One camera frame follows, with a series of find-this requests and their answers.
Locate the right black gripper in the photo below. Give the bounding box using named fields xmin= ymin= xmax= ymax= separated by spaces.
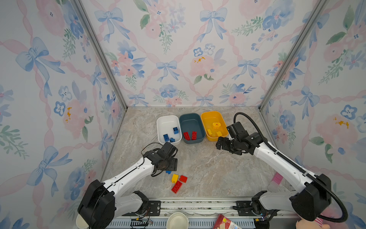
xmin=214 ymin=137 xmax=240 ymax=155

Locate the small red lego brick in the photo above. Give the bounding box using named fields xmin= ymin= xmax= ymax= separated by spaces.
xmin=179 ymin=175 xmax=188 ymax=183

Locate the dark blue lego brick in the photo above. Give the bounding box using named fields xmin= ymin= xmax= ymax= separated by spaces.
xmin=164 ymin=134 xmax=170 ymax=142

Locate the long red lego brick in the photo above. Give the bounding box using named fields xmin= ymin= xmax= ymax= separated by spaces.
xmin=171 ymin=181 xmax=183 ymax=194

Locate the yellow lego duck piece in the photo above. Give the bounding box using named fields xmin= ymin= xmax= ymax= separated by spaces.
xmin=212 ymin=122 xmax=221 ymax=129

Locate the yellow plastic container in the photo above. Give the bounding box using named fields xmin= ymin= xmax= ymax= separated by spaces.
xmin=201 ymin=111 xmax=229 ymax=142

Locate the white plastic container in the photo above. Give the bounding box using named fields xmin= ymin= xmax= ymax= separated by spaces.
xmin=156 ymin=115 xmax=183 ymax=146

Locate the dark teal plastic container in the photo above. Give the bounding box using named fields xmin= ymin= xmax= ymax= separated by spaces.
xmin=179 ymin=113 xmax=206 ymax=145

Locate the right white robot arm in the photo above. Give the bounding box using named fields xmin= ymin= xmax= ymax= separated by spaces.
xmin=216 ymin=133 xmax=331 ymax=221

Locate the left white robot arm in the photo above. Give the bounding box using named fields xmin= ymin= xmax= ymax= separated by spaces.
xmin=76 ymin=145 xmax=178 ymax=229

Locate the pink block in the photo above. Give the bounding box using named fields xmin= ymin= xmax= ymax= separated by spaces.
xmin=271 ymin=172 xmax=283 ymax=185

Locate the red snack packet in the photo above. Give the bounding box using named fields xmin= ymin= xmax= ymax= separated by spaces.
xmin=213 ymin=214 xmax=241 ymax=229

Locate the brown paper cup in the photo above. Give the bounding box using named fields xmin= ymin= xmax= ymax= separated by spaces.
xmin=76 ymin=214 xmax=89 ymax=229

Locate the pink plush toy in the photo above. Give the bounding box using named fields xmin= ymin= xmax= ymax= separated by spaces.
xmin=295 ymin=218 xmax=330 ymax=229

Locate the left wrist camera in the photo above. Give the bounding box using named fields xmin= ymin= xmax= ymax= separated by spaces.
xmin=159 ymin=142 xmax=178 ymax=159

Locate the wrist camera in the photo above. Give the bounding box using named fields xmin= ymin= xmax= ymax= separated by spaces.
xmin=159 ymin=142 xmax=178 ymax=159
xmin=226 ymin=122 xmax=249 ymax=141

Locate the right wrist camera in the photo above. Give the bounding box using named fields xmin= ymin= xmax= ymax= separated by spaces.
xmin=226 ymin=122 xmax=249 ymax=141

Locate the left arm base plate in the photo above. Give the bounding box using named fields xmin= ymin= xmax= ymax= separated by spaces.
xmin=124 ymin=200 xmax=162 ymax=217

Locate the aluminium front rail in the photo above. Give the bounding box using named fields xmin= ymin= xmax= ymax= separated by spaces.
xmin=149 ymin=197 xmax=252 ymax=217

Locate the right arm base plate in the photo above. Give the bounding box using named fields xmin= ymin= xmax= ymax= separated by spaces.
xmin=232 ymin=200 xmax=277 ymax=218

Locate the black corrugated cable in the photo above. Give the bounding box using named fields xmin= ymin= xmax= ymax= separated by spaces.
xmin=233 ymin=112 xmax=348 ymax=223

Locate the aluminium corner post right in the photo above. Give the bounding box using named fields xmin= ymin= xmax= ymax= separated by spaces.
xmin=258 ymin=0 xmax=329 ymax=112

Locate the aluminium corner post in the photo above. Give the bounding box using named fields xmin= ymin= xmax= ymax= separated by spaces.
xmin=258 ymin=0 xmax=329 ymax=112
xmin=71 ymin=0 xmax=127 ymax=112

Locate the aluminium corner post left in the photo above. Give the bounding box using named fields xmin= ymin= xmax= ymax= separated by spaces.
xmin=71 ymin=0 xmax=127 ymax=112

